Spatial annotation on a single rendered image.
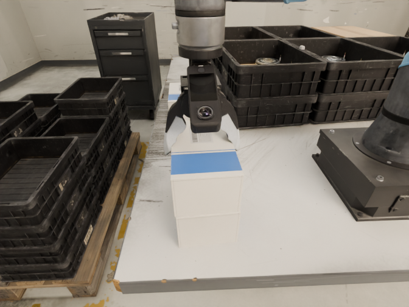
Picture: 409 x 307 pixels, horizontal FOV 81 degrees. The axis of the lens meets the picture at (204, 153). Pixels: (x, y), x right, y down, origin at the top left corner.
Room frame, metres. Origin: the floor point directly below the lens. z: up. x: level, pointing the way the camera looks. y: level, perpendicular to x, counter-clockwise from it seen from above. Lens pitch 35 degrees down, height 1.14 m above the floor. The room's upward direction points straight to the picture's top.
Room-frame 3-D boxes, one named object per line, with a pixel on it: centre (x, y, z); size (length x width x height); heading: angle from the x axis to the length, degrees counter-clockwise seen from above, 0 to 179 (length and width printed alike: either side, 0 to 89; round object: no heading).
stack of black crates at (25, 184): (0.69, 0.68, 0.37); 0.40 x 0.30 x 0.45; 2
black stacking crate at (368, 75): (1.00, -0.52, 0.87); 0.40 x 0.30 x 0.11; 8
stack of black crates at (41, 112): (1.48, 1.12, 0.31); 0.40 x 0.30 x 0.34; 2
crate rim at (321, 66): (0.96, -0.22, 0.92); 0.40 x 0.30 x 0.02; 8
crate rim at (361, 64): (1.00, -0.52, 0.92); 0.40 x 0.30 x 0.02; 8
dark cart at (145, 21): (2.44, 0.71, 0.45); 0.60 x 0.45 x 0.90; 2
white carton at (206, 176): (0.39, 0.00, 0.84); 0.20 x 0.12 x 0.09; 6
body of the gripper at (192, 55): (0.42, 0.01, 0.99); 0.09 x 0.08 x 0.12; 6
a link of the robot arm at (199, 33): (0.41, 0.01, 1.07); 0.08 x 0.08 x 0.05
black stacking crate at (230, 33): (1.36, -0.17, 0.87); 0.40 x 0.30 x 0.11; 8
